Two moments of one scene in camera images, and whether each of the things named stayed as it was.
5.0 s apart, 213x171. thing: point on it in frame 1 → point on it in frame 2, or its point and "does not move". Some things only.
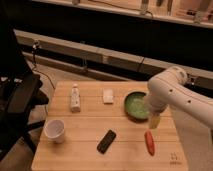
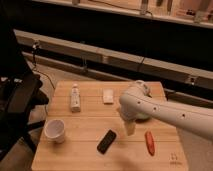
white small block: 108,96 does not move
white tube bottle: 75,99 does not move
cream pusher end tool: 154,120 → 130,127
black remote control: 106,141 does not move
